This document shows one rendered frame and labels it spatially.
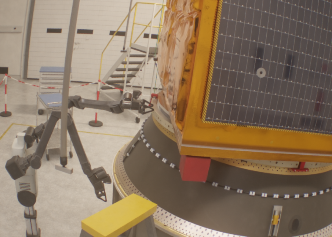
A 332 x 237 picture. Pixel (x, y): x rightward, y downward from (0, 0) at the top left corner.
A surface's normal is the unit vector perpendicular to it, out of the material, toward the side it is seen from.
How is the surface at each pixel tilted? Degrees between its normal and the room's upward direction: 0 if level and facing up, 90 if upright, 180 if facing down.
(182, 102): 88
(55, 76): 90
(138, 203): 0
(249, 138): 93
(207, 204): 62
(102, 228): 0
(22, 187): 100
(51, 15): 90
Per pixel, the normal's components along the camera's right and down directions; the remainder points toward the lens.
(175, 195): -0.51, -0.30
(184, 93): -0.57, 0.14
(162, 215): -0.35, -0.58
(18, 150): 0.28, -0.11
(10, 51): 0.11, 0.33
